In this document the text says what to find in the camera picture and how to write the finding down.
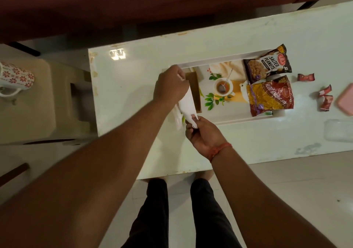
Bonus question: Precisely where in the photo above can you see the red thread wristband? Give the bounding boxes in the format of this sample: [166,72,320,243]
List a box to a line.
[209,142,233,163]

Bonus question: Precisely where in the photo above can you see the red yellow snack packet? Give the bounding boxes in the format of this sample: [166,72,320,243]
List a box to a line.
[246,75,294,118]

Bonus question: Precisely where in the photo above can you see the person's right leg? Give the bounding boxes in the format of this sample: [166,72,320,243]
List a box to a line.
[190,170,243,248]

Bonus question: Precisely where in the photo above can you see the clear plastic wrapper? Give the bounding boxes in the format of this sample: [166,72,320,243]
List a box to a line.
[172,104,185,130]

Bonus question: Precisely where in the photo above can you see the person's left leg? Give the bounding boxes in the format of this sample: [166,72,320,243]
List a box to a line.
[121,176,169,248]

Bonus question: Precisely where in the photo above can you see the clear plastic container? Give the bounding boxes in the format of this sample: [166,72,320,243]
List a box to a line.
[324,119,353,143]

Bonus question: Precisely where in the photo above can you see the person's right forearm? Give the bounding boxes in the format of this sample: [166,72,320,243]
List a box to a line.
[211,146,337,248]

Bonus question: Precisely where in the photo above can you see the white mug red flowers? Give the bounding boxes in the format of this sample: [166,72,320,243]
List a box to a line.
[0,61,35,98]

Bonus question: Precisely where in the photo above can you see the person's leg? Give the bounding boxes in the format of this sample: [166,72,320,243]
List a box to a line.
[190,170,243,248]
[121,176,169,248]

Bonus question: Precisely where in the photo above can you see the beige plastic stool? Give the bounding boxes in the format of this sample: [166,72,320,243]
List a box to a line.
[0,58,97,145]

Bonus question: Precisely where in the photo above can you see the person's right hand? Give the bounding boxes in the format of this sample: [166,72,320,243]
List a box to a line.
[185,116,229,161]

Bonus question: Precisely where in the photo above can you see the pink container lid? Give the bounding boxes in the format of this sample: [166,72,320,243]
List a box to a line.
[337,83,353,116]

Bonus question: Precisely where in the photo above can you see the person's left forearm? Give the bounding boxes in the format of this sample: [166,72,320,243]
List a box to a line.
[0,100,173,248]

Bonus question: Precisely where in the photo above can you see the brown sofa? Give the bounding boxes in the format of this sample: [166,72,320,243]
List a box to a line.
[0,0,353,57]

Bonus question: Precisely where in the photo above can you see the person's left hand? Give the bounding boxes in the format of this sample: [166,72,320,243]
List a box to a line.
[153,64,191,108]

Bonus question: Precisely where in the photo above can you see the dark peanut snack packet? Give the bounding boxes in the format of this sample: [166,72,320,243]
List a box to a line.
[243,44,292,85]

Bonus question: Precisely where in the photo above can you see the white printed serving tray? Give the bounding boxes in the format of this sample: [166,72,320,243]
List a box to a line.
[162,49,286,126]

